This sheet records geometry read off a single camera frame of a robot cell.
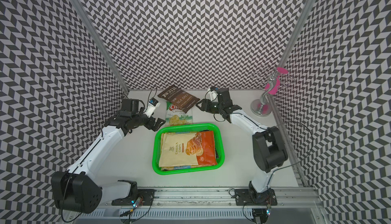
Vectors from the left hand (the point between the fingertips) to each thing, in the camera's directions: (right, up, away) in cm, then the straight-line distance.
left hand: (157, 118), depth 81 cm
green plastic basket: (+16, -6, +3) cm, 17 cm away
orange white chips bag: (+12, -17, -1) cm, 20 cm away
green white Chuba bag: (+6, 0, +21) cm, 22 cm away
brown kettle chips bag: (+10, +11, +29) cm, 32 cm away
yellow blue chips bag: (+8, -24, -7) cm, 26 cm away
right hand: (+23, +6, +5) cm, 24 cm away
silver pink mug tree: (+67, +20, +7) cm, 71 cm away
